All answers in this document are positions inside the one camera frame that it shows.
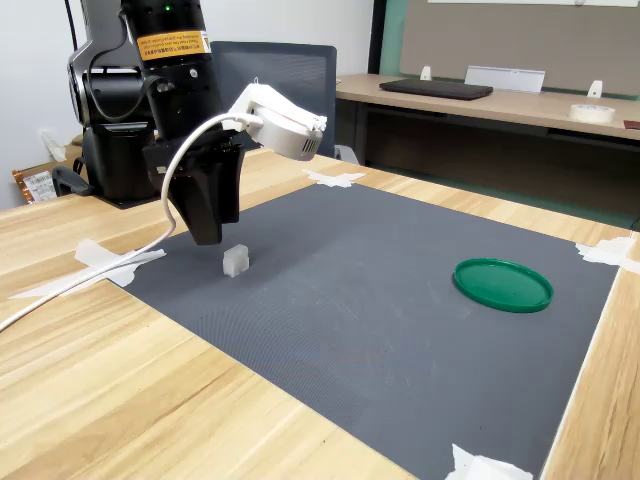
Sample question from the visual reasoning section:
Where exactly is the white camera box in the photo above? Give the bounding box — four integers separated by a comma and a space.
227, 83, 329, 163

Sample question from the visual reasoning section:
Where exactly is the small white plastic terminal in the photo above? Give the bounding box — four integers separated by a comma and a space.
222, 243, 251, 277

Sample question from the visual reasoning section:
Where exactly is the black curved bracket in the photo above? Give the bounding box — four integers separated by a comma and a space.
51, 165, 95, 198

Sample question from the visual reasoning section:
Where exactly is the white cable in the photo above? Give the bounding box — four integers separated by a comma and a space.
0, 112, 265, 333

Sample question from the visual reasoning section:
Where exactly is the dark grey mat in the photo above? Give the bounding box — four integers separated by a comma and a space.
107, 182, 622, 480

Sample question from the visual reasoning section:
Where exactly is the dark grey office chair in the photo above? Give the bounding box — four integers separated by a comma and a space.
209, 40, 362, 167

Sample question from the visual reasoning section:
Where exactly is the white tape strip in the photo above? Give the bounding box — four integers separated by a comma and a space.
444, 443, 494, 480
73, 238, 144, 289
574, 241, 640, 276
596, 235, 639, 262
301, 168, 351, 188
472, 453, 535, 480
324, 171, 367, 190
8, 248, 168, 302

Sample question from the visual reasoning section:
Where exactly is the beige office desk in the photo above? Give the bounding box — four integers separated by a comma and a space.
335, 73, 640, 226

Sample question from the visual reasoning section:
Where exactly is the white tape roll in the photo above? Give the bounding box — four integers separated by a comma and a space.
568, 103, 617, 125

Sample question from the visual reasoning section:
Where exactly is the black laptop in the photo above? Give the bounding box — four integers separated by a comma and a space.
378, 77, 495, 102

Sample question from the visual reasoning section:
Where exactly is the grey partition panel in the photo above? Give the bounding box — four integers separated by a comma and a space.
384, 0, 640, 97

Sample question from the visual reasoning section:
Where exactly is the silver cable duct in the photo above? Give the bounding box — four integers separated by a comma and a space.
464, 64, 547, 95

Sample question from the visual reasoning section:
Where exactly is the labelled cardboard box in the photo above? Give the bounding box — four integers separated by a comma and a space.
11, 168, 57, 206

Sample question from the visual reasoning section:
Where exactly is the round green lid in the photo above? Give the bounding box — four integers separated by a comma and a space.
453, 257, 555, 315

